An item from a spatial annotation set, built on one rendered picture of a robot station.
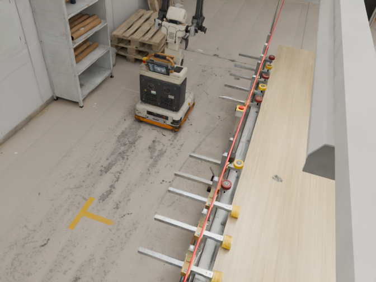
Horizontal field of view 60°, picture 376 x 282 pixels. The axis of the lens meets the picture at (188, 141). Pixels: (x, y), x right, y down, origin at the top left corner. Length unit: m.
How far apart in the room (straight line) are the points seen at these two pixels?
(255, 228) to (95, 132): 2.60
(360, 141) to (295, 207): 1.99
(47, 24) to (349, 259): 4.13
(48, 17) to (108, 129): 1.47
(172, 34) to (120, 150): 1.51
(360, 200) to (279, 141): 2.54
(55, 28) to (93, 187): 1.90
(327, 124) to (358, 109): 0.10
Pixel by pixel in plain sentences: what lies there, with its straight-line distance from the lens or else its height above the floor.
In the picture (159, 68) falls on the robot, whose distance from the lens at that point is 3.78.
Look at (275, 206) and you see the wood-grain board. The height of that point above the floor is 0.90.
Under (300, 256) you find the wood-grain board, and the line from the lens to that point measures 2.29.
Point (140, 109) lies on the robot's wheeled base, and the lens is 4.20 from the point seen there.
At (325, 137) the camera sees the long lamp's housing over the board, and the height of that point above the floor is 2.38.
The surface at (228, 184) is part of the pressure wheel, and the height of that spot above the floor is 0.90.
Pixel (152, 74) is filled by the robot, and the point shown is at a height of 0.74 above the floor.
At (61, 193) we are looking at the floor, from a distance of 3.66.
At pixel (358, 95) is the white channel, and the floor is 2.46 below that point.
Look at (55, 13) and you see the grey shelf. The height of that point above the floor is 1.28.
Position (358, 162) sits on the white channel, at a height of 2.46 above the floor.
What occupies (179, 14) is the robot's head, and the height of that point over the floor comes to 1.34.
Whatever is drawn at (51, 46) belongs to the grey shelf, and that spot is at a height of 0.84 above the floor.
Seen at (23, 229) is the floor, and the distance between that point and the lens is 3.50.
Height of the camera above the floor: 2.76
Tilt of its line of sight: 42 degrees down
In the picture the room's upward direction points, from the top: 6 degrees clockwise
